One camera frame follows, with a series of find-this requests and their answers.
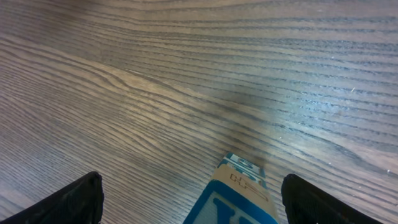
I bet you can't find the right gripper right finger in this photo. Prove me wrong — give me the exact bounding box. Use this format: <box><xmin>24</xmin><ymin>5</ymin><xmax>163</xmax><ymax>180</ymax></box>
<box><xmin>281</xmin><ymin>174</ymin><xmax>381</xmax><ymax>224</ymax></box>

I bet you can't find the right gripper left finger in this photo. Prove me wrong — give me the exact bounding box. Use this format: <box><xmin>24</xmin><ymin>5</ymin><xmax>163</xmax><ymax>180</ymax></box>
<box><xmin>1</xmin><ymin>171</ymin><xmax>104</xmax><ymax>224</ymax></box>

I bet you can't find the blue X block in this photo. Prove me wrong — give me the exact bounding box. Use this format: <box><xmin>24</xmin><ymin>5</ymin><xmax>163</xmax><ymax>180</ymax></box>
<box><xmin>183</xmin><ymin>152</ymin><xmax>279</xmax><ymax>224</ymax></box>

